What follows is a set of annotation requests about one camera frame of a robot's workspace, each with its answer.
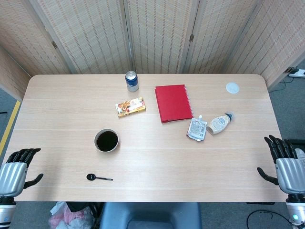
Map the white round table grommet cap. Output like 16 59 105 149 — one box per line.
225 82 240 94

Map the black plastic spoon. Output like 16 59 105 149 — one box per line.
86 173 113 181

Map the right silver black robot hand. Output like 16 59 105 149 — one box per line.
256 135 305 194

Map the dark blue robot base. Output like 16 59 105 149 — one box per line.
99 202 203 229

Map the red spiral notebook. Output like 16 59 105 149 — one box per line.
154 84 194 124

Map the black floor cable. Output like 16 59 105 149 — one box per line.
246 209 293 229

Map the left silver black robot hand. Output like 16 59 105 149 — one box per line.
0 147 44 198

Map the yellow curry roux box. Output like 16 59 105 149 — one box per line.
115 96 147 119

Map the blue silver drink can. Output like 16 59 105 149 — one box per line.
125 70 140 93

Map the white bowl of coffee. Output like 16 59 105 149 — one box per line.
93 128 120 153

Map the pink white plastic bag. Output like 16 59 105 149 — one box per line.
49 201 96 229

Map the white power strip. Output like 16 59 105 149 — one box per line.
288 68 305 79

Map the mayonnaise squeeze bottle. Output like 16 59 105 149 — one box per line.
206 112 235 135

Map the woven bamboo folding screen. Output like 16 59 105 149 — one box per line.
0 0 305 102

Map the silver spouted food pouch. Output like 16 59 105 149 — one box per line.
186 115 208 143

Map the thin black power cord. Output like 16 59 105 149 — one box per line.
269 77 294 93

